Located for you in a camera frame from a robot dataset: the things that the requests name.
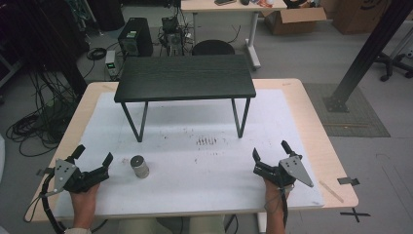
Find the open electronics rig with fan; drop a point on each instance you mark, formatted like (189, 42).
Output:
(172, 38)

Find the black tape cross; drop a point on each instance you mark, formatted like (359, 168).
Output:
(355, 214)

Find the white table mat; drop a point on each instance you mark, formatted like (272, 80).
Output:
(195, 185)

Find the black round stool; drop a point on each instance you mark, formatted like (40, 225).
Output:
(212, 48)

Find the large closed cardboard box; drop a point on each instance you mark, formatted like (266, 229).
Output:
(355, 16)

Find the grey power supply unit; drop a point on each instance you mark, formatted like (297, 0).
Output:
(111, 63)

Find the person's left hand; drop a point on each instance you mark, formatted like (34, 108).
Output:
(84, 199)

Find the black office chair base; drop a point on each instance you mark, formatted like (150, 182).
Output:
(391, 63)

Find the black computer tower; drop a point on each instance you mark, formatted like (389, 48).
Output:
(135, 36)

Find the open cardboard box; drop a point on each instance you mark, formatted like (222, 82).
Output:
(293, 22)

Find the grey metal can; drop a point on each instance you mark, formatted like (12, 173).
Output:
(140, 167)

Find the small black wooden table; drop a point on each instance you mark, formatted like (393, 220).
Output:
(185, 78)

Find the grey smartphone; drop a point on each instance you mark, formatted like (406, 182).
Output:
(224, 2)

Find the black metal post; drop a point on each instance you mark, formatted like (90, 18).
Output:
(370, 53)

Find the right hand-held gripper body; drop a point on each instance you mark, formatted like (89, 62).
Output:
(283, 173)

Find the light wooden desk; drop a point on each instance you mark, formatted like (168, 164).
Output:
(207, 7)

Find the black tape strip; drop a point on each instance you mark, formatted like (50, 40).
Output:
(348, 181)
(44, 171)

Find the grey floor mat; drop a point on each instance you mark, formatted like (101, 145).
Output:
(357, 125)

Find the person's right hand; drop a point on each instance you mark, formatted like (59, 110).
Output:
(273, 195)

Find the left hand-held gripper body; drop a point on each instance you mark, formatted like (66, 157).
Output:
(72, 179)

